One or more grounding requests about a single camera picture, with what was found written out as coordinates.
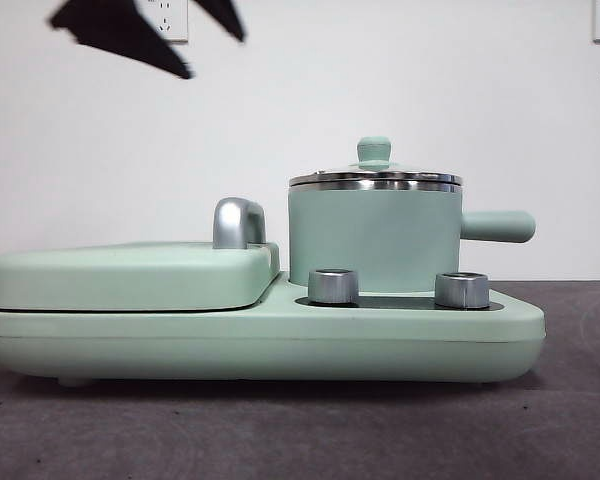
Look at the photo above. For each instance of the silver control knob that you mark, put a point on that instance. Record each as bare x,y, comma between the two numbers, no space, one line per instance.
332,287
461,291

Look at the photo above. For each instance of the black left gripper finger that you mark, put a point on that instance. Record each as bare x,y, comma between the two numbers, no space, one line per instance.
220,12
115,30

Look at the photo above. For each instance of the mint green breakfast machine base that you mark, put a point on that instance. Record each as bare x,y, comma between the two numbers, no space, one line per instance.
280,345

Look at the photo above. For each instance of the mint green grill cover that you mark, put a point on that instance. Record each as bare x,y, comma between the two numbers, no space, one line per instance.
130,280

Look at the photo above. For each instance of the mint green steamer pot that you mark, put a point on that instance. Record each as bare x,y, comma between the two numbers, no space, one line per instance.
370,235

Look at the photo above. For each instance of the glass lid with mint knob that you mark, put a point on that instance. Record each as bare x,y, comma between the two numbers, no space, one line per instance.
375,150

